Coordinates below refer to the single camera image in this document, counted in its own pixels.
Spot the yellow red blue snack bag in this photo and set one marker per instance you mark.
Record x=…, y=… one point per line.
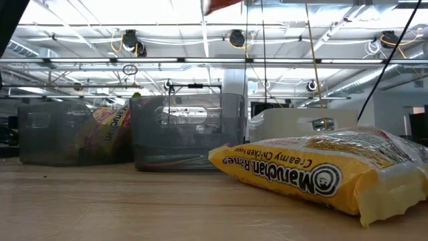
x=113, y=127

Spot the yellow ramen packet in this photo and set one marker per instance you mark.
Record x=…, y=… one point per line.
x=317, y=177

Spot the grey translucent bin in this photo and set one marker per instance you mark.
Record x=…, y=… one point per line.
x=50, y=140
x=187, y=147

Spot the black metal stand bar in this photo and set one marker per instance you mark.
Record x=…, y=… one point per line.
x=195, y=86

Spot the black monitor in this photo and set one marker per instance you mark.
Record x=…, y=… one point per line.
x=418, y=125

